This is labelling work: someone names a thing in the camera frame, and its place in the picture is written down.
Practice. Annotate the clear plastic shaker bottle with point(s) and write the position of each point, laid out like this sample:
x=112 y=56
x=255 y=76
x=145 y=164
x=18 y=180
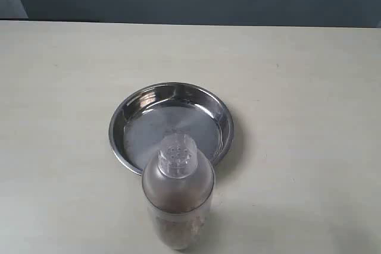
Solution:
x=178 y=183

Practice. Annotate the round stainless steel plate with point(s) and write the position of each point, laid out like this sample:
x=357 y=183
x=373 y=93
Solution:
x=148 y=115

